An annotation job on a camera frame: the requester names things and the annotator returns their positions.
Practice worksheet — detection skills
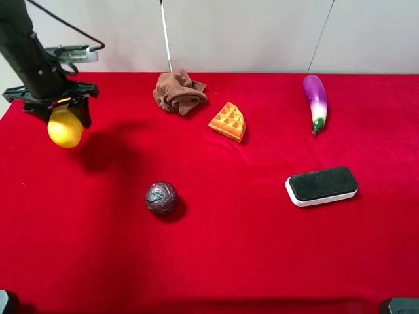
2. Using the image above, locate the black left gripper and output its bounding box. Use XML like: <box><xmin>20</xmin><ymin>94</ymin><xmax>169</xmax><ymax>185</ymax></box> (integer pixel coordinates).
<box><xmin>3</xmin><ymin>81</ymin><xmax>98</xmax><ymax>128</ymax></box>

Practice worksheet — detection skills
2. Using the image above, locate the yellow mango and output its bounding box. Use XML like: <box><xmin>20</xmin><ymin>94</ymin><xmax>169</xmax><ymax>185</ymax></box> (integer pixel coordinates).
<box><xmin>47</xmin><ymin>105</ymin><xmax>84</xmax><ymax>148</ymax></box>

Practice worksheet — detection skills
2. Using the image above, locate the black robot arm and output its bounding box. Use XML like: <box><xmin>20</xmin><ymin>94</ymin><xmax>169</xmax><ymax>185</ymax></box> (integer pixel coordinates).
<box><xmin>1</xmin><ymin>1</ymin><xmax>105</xmax><ymax>128</ymax></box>

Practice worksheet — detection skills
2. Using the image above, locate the brown crumpled cloth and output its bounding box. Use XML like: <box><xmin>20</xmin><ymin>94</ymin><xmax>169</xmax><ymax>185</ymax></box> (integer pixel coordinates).
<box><xmin>153</xmin><ymin>69</ymin><xmax>208</xmax><ymax>116</ymax></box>

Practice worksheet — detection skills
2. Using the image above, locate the red table cloth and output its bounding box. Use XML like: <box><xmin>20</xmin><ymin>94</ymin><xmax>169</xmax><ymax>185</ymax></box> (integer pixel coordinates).
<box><xmin>1</xmin><ymin>73</ymin><xmax>418</xmax><ymax>313</ymax></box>

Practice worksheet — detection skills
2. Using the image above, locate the dark purple wrinkled ball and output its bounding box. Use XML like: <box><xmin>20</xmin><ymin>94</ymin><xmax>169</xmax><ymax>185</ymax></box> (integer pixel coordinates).
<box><xmin>145</xmin><ymin>182</ymin><xmax>178</xmax><ymax>215</ymax></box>

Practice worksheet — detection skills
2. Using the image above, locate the white vertical pole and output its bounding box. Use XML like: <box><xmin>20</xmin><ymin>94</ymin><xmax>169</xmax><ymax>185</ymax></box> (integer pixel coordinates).
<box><xmin>159</xmin><ymin>0</ymin><xmax>173</xmax><ymax>72</ymax></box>

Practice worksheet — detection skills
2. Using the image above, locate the orange waffle piece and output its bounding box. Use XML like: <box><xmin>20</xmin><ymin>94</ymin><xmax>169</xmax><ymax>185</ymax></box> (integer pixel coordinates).
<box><xmin>208</xmin><ymin>102</ymin><xmax>246</xmax><ymax>142</ymax></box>

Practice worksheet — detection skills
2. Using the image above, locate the dark base block left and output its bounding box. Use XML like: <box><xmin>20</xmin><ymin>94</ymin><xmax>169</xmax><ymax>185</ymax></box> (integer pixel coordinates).
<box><xmin>0</xmin><ymin>290</ymin><xmax>19</xmax><ymax>314</ymax></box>

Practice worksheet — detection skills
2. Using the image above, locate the dark base block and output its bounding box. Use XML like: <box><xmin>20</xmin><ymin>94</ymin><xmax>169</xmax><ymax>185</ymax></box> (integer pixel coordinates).
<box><xmin>0</xmin><ymin>290</ymin><xmax>19</xmax><ymax>314</ymax></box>
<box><xmin>379</xmin><ymin>298</ymin><xmax>419</xmax><ymax>314</ymax></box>

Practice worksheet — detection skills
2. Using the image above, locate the purple eggplant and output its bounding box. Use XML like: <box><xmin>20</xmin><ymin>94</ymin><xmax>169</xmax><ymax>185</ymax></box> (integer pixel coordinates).
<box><xmin>303</xmin><ymin>74</ymin><xmax>328</xmax><ymax>135</ymax></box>

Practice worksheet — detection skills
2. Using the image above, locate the black and white eraser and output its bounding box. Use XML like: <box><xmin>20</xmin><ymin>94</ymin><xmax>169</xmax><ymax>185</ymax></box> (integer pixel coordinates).
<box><xmin>285</xmin><ymin>167</ymin><xmax>359</xmax><ymax>207</ymax></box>

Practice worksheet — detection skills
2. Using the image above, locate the dark base block right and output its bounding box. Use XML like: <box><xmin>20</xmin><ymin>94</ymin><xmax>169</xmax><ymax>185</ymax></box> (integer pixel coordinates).
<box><xmin>379</xmin><ymin>298</ymin><xmax>419</xmax><ymax>314</ymax></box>

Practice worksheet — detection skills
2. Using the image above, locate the black cable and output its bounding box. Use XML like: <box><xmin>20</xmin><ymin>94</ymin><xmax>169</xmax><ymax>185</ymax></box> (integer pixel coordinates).
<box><xmin>26</xmin><ymin>0</ymin><xmax>106</xmax><ymax>77</ymax></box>

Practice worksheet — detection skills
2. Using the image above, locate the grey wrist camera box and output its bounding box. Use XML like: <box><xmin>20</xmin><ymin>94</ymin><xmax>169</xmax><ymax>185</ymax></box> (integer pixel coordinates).
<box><xmin>45</xmin><ymin>44</ymin><xmax>99</xmax><ymax>63</ymax></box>

